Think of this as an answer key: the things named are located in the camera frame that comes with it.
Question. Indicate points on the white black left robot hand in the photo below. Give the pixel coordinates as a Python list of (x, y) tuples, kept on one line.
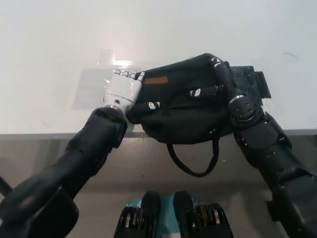
[(122, 86)]

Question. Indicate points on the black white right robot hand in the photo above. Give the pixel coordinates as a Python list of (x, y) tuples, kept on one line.
[(227, 79)]

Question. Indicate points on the black soft travel bag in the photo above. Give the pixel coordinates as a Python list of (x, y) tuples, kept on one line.
[(183, 111)]

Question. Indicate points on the black teal robot torso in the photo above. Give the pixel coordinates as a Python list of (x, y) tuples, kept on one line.
[(151, 218)]

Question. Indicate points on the black tape patch on table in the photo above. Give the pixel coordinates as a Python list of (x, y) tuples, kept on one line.
[(255, 81)]

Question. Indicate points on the small clear tape piece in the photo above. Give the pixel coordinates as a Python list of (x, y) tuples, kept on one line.
[(107, 56)]

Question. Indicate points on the black table leg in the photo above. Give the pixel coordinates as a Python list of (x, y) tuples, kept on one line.
[(4, 186)]

